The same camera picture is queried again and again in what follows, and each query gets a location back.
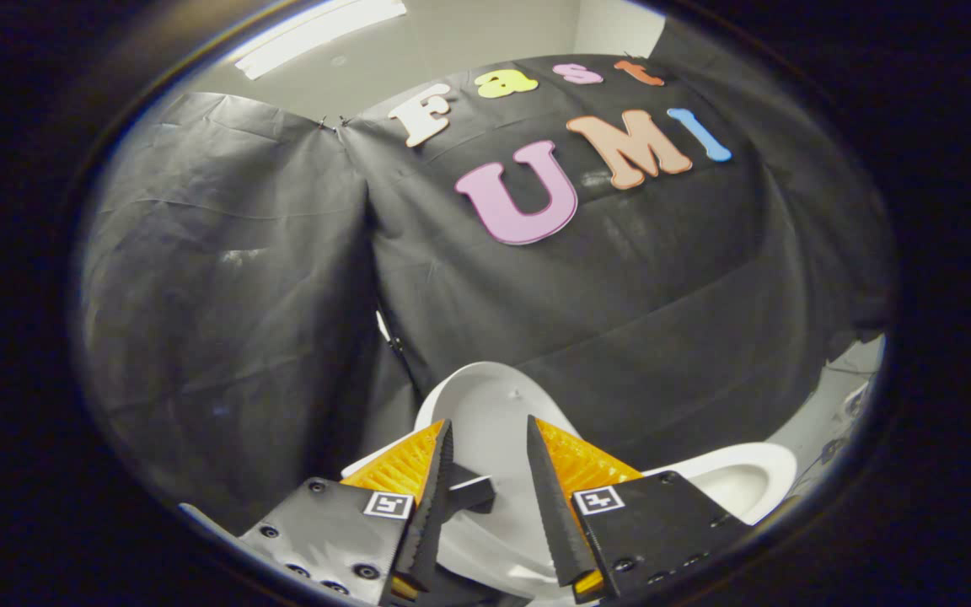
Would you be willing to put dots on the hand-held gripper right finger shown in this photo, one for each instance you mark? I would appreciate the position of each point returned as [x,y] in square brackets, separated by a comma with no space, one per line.
[555,514]

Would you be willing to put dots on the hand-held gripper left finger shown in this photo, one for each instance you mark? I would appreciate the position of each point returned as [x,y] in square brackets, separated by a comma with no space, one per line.
[431,514]

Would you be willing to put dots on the white toilet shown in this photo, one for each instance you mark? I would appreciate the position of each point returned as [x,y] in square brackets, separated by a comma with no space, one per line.
[755,472]

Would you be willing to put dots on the black backdrop cloth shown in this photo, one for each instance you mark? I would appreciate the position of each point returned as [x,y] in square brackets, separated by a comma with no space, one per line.
[241,295]

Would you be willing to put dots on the white toilet lid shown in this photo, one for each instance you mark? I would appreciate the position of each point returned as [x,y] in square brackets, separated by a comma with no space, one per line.
[494,405]

